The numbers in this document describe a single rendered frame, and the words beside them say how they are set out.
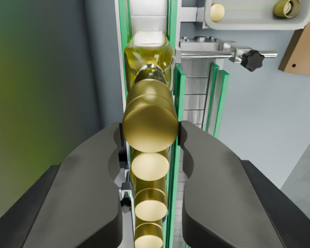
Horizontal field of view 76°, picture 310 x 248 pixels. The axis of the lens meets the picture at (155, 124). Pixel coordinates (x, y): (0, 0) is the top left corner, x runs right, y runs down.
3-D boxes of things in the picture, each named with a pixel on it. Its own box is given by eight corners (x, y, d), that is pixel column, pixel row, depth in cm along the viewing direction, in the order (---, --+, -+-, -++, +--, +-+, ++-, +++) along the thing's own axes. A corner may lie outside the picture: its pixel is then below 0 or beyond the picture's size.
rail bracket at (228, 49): (170, 39, 38) (179, 50, 27) (257, 39, 38) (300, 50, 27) (170, 55, 39) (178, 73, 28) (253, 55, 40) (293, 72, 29)
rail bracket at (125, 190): (108, 162, 53) (98, 203, 42) (134, 161, 53) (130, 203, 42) (110, 172, 55) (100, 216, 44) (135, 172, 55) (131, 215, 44)
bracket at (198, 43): (175, 35, 44) (180, 39, 38) (218, 35, 44) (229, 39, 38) (174, 51, 46) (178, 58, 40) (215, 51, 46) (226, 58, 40)
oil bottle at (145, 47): (134, 30, 37) (119, 49, 19) (164, 30, 37) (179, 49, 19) (135, 61, 40) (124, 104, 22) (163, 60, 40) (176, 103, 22)
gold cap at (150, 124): (125, 78, 14) (116, 103, 11) (173, 77, 15) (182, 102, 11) (128, 121, 16) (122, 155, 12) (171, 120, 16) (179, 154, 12)
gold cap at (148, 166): (132, 124, 20) (128, 151, 16) (167, 124, 20) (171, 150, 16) (134, 152, 22) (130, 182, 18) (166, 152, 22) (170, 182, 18)
